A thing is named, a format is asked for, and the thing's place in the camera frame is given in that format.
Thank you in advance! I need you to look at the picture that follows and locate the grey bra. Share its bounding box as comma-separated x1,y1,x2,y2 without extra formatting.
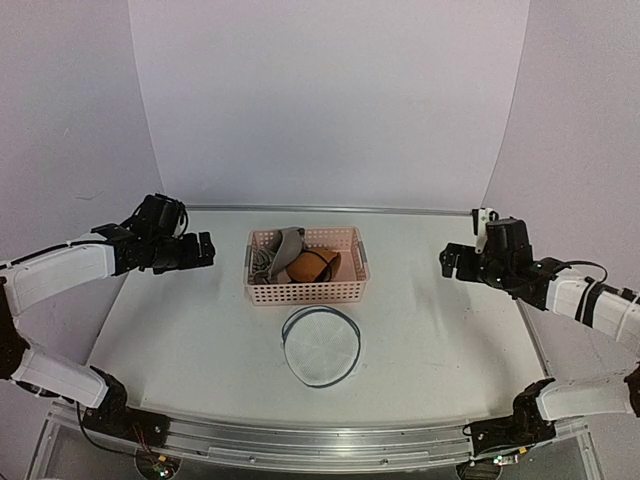
251,227,305,285

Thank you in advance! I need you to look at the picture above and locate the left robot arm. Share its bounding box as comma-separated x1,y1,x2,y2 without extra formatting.
1,193,216,437

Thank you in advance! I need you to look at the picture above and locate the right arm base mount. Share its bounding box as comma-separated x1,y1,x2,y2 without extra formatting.
462,378,556,456

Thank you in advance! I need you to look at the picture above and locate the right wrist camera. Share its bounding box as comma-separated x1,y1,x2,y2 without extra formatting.
471,208,500,254

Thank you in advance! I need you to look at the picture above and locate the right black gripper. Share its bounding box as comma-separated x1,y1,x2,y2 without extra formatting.
439,245,512,294

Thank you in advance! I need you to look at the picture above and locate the pink plastic basket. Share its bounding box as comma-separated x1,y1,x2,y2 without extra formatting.
244,226,369,306

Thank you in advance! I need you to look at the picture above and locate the white mesh laundry bag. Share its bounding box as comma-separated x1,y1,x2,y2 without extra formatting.
280,305,362,390

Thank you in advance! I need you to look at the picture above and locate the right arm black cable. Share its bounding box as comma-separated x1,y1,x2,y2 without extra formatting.
554,258,609,284

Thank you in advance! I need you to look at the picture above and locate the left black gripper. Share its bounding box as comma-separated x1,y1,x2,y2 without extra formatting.
149,231,215,275

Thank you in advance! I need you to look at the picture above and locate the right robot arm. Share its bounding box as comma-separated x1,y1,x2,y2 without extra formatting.
439,209,639,443

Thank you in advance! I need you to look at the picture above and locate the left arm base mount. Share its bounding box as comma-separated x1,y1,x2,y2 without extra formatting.
80,366,170,447

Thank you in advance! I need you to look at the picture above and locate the aluminium front rail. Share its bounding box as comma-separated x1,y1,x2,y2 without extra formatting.
26,403,603,479

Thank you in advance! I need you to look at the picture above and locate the orange black bra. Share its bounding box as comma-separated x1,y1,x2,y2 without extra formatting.
286,248,342,283

